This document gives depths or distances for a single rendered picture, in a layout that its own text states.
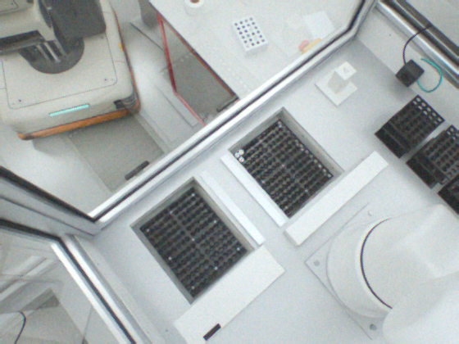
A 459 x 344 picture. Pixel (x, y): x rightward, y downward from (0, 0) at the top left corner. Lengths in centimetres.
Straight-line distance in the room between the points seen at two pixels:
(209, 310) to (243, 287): 10
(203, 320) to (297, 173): 45
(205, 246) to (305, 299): 28
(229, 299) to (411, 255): 43
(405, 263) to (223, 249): 46
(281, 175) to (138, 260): 43
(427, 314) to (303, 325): 55
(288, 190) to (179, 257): 35
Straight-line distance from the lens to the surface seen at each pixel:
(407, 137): 105
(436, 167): 102
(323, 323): 94
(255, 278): 90
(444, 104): 116
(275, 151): 103
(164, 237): 100
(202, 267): 99
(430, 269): 65
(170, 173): 91
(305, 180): 102
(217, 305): 90
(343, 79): 102
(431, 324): 41
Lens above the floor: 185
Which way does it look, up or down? 73 degrees down
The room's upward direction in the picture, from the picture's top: 8 degrees clockwise
